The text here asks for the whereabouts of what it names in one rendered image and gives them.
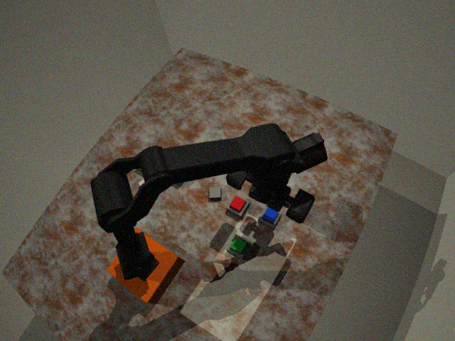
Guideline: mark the blue button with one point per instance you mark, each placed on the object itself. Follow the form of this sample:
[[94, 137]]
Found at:
[[269, 217]]

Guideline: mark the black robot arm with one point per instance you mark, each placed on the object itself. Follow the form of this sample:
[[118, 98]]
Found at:
[[265, 152]]

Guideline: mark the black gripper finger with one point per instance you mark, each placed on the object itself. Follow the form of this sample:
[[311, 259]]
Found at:
[[274, 206], [258, 199]]

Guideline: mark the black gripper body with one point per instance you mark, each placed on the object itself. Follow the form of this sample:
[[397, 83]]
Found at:
[[299, 206]]

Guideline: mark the green button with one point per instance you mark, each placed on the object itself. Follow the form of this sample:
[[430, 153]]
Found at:
[[238, 246]]

